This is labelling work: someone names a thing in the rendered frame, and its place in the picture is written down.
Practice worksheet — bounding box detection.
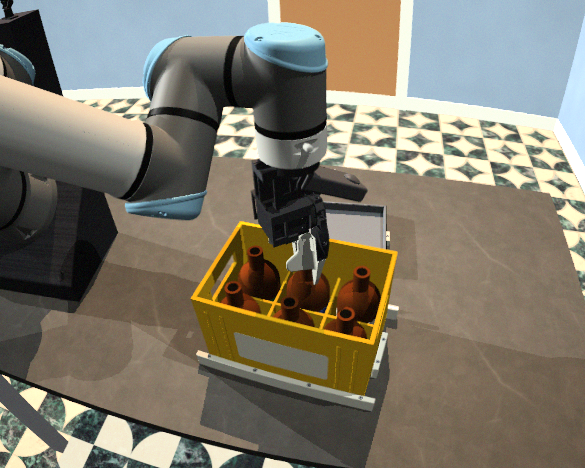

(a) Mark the brown bottle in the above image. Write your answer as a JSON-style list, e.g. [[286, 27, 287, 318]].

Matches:
[[220, 281, 261, 314], [323, 307, 367, 339], [286, 269, 330, 314], [238, 246, 281, 302], [273, 296, 315, 327], [336, 266, 381, 325]]

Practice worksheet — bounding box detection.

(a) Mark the yellow bottle crate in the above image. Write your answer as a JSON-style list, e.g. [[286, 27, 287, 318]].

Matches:
[[204, 227, 397, 396]]

